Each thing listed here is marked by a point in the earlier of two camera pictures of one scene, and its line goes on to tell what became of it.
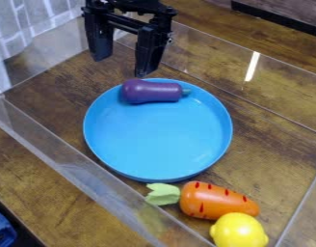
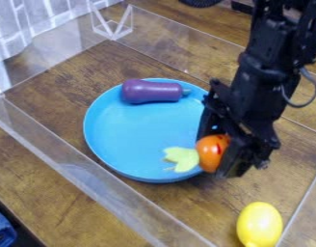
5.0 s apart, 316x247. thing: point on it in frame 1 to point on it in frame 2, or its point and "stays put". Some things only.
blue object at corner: [5, 234] stays put
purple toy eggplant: [140, 92] stays put
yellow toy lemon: [237, 230] to [260, 224]
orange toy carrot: [202, 200] to [205, 157]
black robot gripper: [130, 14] to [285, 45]
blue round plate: [154, 142] stays put
